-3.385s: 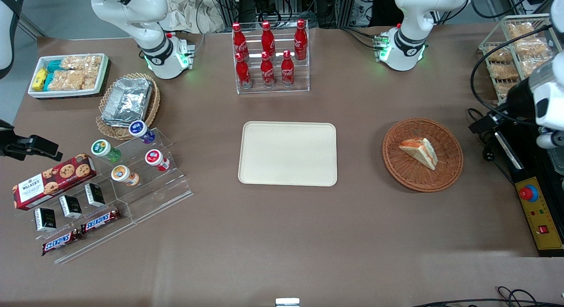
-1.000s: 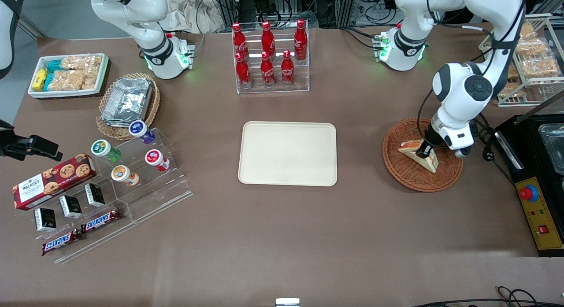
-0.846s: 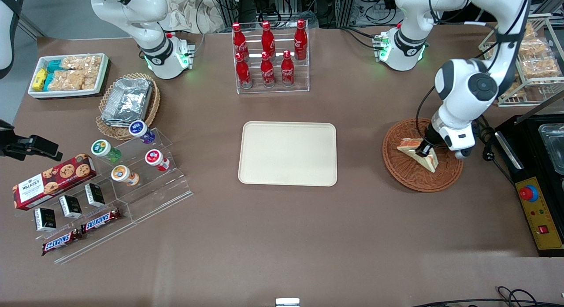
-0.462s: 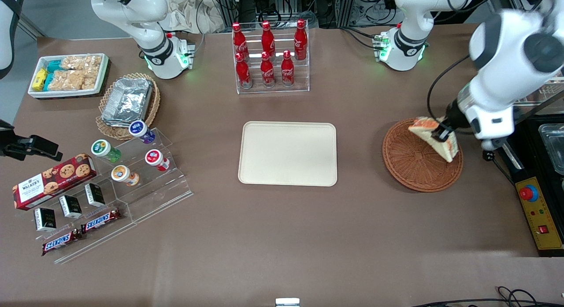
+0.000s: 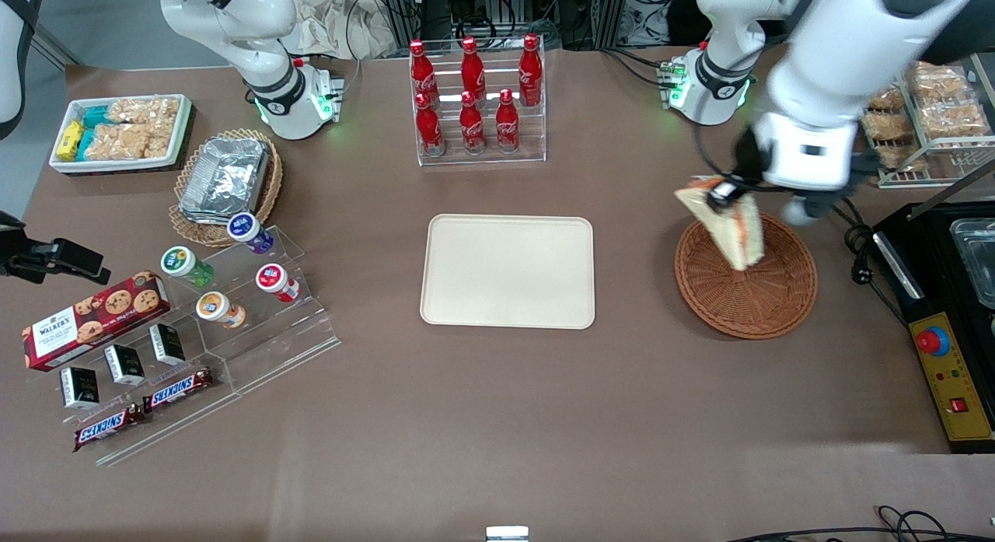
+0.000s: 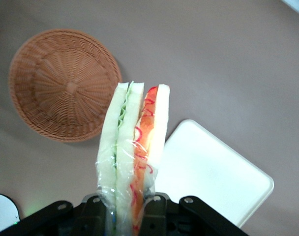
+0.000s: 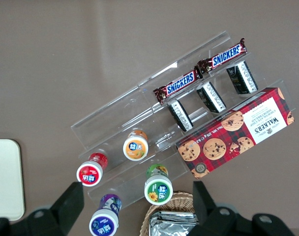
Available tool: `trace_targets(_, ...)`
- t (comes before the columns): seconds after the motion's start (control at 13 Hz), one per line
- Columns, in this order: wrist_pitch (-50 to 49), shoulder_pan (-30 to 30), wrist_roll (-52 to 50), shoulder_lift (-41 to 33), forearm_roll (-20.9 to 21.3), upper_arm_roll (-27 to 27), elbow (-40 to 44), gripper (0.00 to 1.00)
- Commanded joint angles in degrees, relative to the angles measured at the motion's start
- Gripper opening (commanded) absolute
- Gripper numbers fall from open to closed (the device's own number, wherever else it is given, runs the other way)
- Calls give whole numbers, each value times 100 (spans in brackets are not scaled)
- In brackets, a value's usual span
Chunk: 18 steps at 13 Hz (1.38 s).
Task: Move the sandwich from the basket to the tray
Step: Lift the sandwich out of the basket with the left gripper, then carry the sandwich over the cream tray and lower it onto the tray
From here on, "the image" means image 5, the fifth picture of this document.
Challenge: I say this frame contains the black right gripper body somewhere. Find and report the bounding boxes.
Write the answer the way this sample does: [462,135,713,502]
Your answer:
[0,211,29,281]

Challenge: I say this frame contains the triangular sandwich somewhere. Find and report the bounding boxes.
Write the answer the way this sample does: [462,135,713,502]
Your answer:
[673,174,767,273]

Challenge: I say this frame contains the white rectangular snack tray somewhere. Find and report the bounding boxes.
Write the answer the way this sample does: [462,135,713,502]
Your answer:
[48,93,194,175]

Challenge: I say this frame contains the brown round wicker basket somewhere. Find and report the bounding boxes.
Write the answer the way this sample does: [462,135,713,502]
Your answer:
[674,208,819,341]

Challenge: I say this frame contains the light tan wicker basket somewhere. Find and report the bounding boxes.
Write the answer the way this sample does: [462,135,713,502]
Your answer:
[169,128,284,248]

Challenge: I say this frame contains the beige plastic tray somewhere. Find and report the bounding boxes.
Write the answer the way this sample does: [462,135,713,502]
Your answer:
[420,214,596,330]

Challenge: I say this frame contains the red Walkers cookie box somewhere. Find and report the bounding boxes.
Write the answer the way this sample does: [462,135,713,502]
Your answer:
[22,271,173,372]

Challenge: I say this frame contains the small black white box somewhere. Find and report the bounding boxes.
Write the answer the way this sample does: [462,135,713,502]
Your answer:
[103,344,147,386]
[60,365,101,410]
[148,323,187,367]

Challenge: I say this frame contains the green drink cup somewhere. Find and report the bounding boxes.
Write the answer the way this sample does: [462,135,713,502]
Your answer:
[160,246,215,288]

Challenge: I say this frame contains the yellow snack packet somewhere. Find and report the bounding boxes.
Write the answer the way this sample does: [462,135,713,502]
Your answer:
[55,120,86,161]

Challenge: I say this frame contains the clear rice cracker pack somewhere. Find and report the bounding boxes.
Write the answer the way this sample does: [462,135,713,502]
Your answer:
[84,124,173,161]
[107,96,181,129]

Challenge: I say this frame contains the orange drink cup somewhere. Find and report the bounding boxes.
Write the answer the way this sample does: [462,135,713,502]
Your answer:
[195,291,248,330]

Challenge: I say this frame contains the Snickers chocolate bar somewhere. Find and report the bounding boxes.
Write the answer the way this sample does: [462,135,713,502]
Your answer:
[73,404,147,453]
[142,367,215,414]

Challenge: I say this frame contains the purple drink cup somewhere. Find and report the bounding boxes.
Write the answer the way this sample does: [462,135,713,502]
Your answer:
[226,212,275,256]

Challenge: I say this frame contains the stack of foil trays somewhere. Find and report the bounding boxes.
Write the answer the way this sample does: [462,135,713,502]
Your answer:
[178,136,271,226]

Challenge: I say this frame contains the black appliance with yellow panel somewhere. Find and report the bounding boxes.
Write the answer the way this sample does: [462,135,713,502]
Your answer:
[869,201,995,455]

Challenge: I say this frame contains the red drink cup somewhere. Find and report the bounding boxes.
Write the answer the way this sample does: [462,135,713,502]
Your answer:
[256,263,301,304]

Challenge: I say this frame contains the clear plastic container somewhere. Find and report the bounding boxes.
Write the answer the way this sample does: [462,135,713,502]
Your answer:
[950,218,995,310]

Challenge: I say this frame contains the clear acrylic stepped stand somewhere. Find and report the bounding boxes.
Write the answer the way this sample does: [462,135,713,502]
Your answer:
[58,225,342,467]

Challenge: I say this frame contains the red emergency stop button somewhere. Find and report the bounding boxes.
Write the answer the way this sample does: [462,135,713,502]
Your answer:
[915,325,951,358]

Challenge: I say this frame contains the red cola bottle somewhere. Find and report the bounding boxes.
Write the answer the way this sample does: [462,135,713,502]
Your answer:
[518,33,543,108]
[495,89,520,153]
[459,91,487,155]
[410,39,438,107]
[460,37,487,100]
[414,93,445,157]

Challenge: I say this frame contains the clear acrylic bottle rack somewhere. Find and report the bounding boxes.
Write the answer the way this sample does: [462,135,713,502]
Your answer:
[410,48,547,167]

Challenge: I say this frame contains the crumpled beige paper bag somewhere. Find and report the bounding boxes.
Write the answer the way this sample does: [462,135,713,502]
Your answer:
[281,0,399,61]

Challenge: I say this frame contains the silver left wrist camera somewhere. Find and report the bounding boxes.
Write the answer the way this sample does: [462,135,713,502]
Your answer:
[780,193,819,226]

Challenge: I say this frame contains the black power cable with plug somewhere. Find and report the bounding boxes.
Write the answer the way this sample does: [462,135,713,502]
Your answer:
[832,196,909,327]

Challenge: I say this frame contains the white wire rack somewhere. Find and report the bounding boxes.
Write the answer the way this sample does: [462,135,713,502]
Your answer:
[859,52,995,189]

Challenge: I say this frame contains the aluminium frame with cables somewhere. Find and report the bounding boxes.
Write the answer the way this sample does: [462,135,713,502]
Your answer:
[364,0,700,54]

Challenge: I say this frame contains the black cable bundle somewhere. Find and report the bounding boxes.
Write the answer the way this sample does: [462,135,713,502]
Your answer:
[723,504,995,542]

